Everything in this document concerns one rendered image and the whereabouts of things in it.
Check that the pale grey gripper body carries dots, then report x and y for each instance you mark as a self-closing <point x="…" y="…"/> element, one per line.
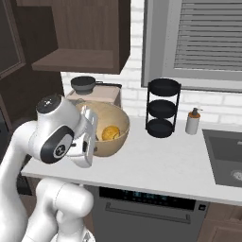
<point x="90" y="126"/>

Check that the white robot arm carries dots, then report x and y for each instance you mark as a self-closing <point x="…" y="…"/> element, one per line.
<point x="19" y="164"/>

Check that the tan round basket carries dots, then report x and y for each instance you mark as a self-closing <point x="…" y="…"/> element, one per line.
<point x="121" y="126"/>

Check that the glass-panel cabinet door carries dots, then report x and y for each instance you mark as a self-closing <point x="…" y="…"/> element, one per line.
<point x="9" y="38"/>

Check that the brown base cabinet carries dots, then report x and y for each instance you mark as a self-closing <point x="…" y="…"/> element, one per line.
<point x="222" y="225"/>

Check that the yellow round fruit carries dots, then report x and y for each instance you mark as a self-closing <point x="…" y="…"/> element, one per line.
<point x="110" y="133"/>

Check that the black bowl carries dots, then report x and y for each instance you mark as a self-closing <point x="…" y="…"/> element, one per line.
<point x="83" y="84"/>

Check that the black three-tier stand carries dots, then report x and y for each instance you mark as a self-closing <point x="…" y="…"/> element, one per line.
<point x="163" y="108"/>

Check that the white soap dispenser orange collar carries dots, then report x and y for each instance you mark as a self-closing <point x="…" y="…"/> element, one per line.
<point x="193" y="123"/>

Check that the grey dishwasher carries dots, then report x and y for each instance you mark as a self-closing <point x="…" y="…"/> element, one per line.
<point x="148" y="220"/>

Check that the grey sink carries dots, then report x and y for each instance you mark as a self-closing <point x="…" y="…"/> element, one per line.
<point x="225" y="154"/>

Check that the window with grey blinds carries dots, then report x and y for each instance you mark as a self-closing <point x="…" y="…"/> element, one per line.
<point x="201" y="41"/>

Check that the dark wood wall cabinet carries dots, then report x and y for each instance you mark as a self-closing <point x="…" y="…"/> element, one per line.
<point x="88" y="34"/>

